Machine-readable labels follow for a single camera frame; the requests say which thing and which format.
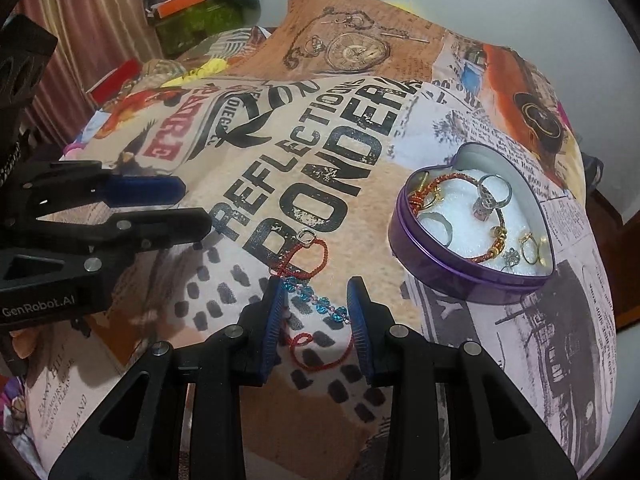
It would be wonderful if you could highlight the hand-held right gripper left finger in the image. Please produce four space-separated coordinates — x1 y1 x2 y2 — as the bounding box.
47 276 291 480

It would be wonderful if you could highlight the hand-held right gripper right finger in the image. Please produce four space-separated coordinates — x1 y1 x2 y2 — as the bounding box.
346 276 578 480

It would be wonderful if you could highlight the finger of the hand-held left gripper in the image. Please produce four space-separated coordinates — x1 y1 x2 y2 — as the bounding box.
15 160 187 210
2 207 213 292

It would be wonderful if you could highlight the red string blue bead bracelet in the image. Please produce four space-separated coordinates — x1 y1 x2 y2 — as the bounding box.
270 229 356 373

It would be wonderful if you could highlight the purple heart-shaped tin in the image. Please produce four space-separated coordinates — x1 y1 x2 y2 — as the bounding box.
389 142 556 306

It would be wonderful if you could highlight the plain silver band ring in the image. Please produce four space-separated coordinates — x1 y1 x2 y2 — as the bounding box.
419 212 454 249

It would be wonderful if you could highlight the gold ring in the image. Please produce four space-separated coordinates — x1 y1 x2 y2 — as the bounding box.
417 180 444 206
517 232 546 266

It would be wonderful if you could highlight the red and gold braided bracelet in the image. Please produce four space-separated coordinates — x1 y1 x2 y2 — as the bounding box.
407 172 508 264

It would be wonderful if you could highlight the large silver ring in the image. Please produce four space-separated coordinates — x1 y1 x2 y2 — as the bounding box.
480 174 514 207

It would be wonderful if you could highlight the person's left hand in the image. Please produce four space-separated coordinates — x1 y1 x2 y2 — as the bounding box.
7 329 76 366

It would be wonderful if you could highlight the red and white box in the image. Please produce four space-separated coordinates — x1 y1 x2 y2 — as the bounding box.
87 57 144 107

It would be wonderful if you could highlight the printed newspaper pattern blanket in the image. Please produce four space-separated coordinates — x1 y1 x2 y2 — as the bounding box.
30 0 618 480

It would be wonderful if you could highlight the striped brown curtain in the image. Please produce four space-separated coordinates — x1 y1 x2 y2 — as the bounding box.
15 0 166 146

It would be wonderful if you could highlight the striped patchwork cloth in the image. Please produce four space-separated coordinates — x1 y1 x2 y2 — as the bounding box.
135 25 273 92

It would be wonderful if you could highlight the orange box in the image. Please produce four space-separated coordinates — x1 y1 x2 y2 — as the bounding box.
155 0 206 19

